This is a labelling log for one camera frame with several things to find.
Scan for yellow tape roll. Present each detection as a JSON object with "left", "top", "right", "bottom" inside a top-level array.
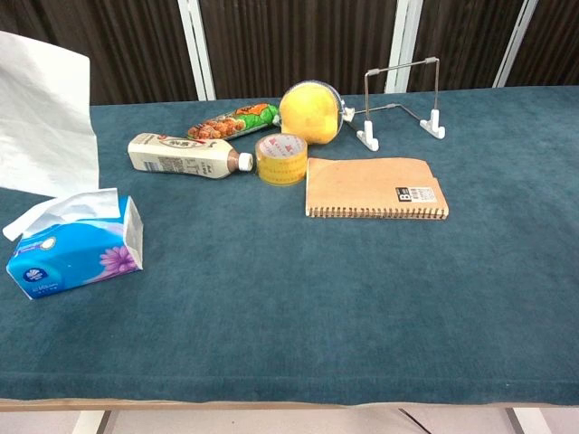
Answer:
[{"left": 254, "top": 132, "right": 309, "bottom": 188}]

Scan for brown spiral notebook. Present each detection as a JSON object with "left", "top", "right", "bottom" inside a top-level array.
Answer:
[{"left": 304, "top": 156, "right": 451, "bottom": 222}]

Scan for blue tissue pack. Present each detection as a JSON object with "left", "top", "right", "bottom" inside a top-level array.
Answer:
[{"left": 5, "top": 194, "right": 145, "bottom": 301}]

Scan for white partition post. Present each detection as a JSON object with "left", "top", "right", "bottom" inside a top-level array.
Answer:
[
  {"left": 492, "top": 0, "right": 542, "bottom": 89},
  {"left": 176, "top": 0, "right": 218, "bottom": 102},
  {"left": 384, "top": 0, "right": 424, "bottom": 95}
]

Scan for green orange snack packet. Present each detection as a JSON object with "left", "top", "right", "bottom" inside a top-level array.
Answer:
[{"left": 186, "top": 102, "right": 282, "bottom": 142}]

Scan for wooden table white legs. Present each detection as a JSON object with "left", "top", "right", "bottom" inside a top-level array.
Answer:
[{"left": 0, "top": 396, "right": 579, "bottom": 434}]

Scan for wire book stand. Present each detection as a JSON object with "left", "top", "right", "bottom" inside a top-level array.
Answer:
[{"left": 345, "top": 55, "right": 447, "bottom": 152}]

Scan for cream milk tea bottle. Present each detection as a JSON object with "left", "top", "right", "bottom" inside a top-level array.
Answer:
[{"left": 127, "top": 131, "right": 254, "bottom": 182}]

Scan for white tissue sheet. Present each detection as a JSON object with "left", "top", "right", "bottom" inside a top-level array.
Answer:
[
  {"left": 2, "top": 186, "right": 121, "bottom": 242},
  {"left": 0, "top": 30, "right": 101, "bottom": 199}
]

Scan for blue table cloth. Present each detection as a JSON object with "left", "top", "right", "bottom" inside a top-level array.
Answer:
[{"left": 0, "top": 85, "right": 579, "bottom": 406}]

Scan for yellow plush toy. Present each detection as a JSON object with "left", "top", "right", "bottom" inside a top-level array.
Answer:
[{"left": 278, "top": 80, "right": 349, "bottom": 146}]

